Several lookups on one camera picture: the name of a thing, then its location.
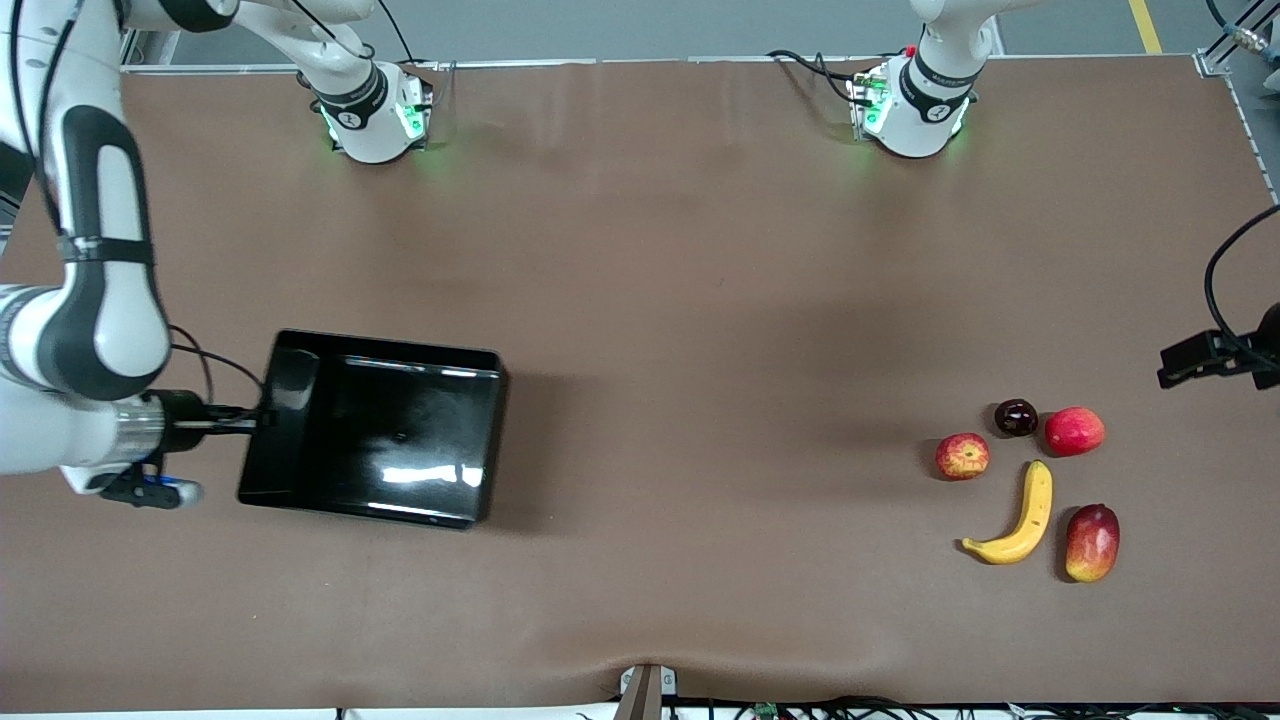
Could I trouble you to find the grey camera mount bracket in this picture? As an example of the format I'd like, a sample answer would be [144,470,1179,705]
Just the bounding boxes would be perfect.
[618,664,679,720]

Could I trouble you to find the black plastic tray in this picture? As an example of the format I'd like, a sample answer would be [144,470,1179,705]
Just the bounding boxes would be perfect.
[237,328,509,531]

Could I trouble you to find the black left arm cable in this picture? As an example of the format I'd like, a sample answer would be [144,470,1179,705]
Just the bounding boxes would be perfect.
[1204,203,1280,373]

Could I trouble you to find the silver table edge rail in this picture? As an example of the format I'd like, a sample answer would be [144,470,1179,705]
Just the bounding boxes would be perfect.
[120,55,1201,73]

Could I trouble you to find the dark purple plum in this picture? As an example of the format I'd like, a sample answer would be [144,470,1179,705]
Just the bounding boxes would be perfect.
[994,398,1039,439]

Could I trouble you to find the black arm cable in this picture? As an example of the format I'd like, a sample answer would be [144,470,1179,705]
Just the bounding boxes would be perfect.
[165,325,266,411]
[1204,203,1280,373]

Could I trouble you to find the red yellow apple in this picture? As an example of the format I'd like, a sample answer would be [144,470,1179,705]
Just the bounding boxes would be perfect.
[935,432,991,482]

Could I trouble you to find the red yellow mango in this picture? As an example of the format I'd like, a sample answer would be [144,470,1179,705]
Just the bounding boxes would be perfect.
[1064,503,1121,584]

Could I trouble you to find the black right base cable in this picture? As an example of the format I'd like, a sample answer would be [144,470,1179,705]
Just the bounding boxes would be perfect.
[375,0,446,71]

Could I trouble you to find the black base cable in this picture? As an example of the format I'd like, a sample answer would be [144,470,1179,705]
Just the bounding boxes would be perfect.
[766,48,861,106]
[375,0,446,71]

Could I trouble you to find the aluminium frame corner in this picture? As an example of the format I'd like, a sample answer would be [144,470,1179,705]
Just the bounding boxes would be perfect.
[1205,0,1280,79]

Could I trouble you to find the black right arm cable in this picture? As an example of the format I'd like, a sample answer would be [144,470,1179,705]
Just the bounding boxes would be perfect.
[165,325,266,411]

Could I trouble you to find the brown table mat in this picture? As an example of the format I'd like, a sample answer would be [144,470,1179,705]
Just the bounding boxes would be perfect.
[0,55,1280,713]

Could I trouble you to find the black cable bundle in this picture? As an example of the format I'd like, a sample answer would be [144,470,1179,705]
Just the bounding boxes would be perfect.
[575,695,1280,720]

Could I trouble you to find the black left base cable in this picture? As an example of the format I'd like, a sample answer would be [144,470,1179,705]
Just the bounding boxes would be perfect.
[766,48,861,106]

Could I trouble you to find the yellow banana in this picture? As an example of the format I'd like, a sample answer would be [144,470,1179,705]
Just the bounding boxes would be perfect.
[961,460,1055,566]

